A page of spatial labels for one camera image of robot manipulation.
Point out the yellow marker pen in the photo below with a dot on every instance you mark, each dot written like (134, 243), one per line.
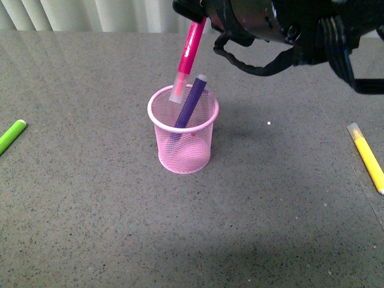
(369, 159)

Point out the purple marker pen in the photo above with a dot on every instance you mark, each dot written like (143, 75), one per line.
(191, 111)

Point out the pink marker pen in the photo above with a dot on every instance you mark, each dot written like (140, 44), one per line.
(187, 60)

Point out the pink mesh pen cup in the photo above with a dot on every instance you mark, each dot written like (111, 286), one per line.
(183, 150)

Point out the green marker pen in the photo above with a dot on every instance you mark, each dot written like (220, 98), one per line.
(12, 134)

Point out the grey pleated curtain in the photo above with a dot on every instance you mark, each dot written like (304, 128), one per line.
(95, 16)

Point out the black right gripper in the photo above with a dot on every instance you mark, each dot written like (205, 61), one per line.
(296, 23)

